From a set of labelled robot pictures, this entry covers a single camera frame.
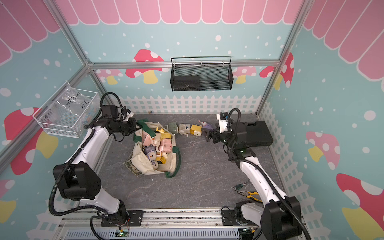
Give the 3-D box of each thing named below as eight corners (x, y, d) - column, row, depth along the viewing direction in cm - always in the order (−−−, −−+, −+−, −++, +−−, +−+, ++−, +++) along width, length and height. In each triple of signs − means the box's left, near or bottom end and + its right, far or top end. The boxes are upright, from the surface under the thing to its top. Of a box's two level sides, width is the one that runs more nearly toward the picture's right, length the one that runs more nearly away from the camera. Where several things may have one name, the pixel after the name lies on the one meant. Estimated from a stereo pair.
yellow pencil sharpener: (189, 133, 110) (189, 128, 106) (194, 126, 115) (194, 121, 111) (198, 137, 108) (199, 133, 104) (204, 130, 112) (204, 125, 108)
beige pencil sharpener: (178, 137, 108) (177, 133, 104) (179, 127, 114) (178, 123, 110) (189, 137, 108) (189, 133, 104) (189, 127, 114) (189, 123, 110)
